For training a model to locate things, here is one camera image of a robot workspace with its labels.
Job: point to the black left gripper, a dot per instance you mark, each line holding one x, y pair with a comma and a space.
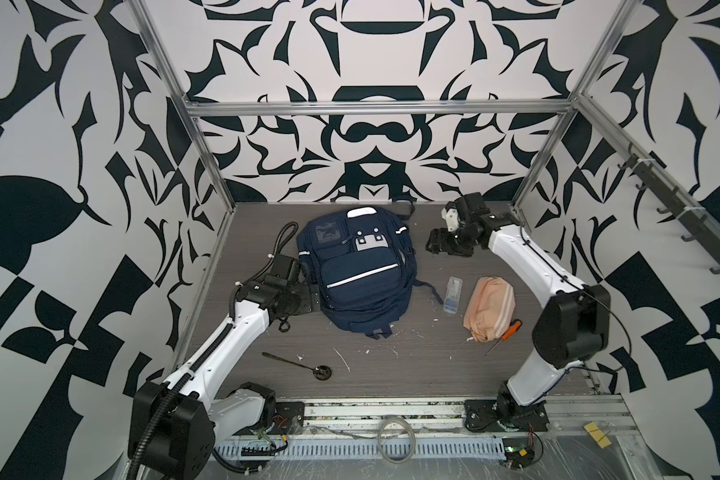
305, 304

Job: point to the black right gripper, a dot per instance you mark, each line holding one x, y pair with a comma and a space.
442, 242

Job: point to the peach fabric pencil case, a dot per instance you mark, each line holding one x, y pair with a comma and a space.
490, 309

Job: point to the navy blue student backpack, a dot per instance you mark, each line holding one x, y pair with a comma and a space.
363, 262

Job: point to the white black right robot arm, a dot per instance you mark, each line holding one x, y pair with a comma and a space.
575, 321

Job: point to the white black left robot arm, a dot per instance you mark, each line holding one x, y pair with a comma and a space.
176, 425

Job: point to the clear plastic pen box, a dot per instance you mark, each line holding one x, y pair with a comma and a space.
453, 295

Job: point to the black metal spoon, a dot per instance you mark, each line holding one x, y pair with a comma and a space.
321, 372

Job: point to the green lit circuit board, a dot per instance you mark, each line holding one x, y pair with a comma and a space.
521, 456

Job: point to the grey coat hook rack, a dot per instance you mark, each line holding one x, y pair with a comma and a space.
675, 202

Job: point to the yellow tape pieces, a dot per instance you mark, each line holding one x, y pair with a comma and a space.
598, 435

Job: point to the orange handled screwdriver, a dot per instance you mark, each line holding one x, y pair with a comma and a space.
514, 326

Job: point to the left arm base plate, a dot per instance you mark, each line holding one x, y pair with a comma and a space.
282, 418

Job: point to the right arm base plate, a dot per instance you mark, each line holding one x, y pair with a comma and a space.
503, 414

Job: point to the white slotted cable duct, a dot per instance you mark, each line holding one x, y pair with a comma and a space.
484, 448

